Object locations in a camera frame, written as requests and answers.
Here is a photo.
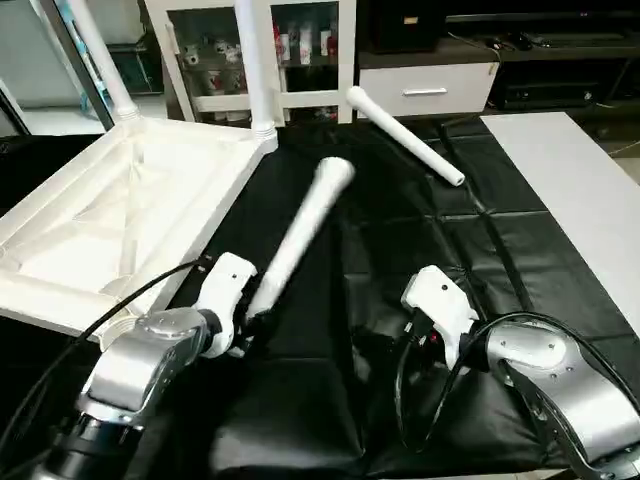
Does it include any white plastic table leg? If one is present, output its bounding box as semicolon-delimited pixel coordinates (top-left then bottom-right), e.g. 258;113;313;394
244;157;357;322
345;86;468;190
64;0;142;124
234;0;280;142

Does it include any white plastic table top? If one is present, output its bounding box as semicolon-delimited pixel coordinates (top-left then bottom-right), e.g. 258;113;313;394
0;114;280;337

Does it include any black work mat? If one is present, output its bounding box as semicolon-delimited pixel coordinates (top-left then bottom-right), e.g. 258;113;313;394
0;112;640;477

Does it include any white drawer unit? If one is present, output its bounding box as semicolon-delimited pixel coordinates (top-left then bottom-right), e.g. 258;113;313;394
357;62;500;119

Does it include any white glass door cabinet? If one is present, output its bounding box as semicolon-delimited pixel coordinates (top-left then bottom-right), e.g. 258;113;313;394
143;0;357;127

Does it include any black equipment case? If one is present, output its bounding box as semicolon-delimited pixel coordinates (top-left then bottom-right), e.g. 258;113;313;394
370;0;443;54

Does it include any grey metal pole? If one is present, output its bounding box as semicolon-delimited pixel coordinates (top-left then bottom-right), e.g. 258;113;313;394
30;0;113;131

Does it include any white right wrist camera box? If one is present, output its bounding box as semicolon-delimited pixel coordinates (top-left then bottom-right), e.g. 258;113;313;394
400;265;480;367

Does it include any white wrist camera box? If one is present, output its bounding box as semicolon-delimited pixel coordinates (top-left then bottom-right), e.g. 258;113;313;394
194;252;260;357
400;265;480;367

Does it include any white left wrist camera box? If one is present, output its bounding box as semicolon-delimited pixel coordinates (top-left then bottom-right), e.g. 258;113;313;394
194;252;260;357

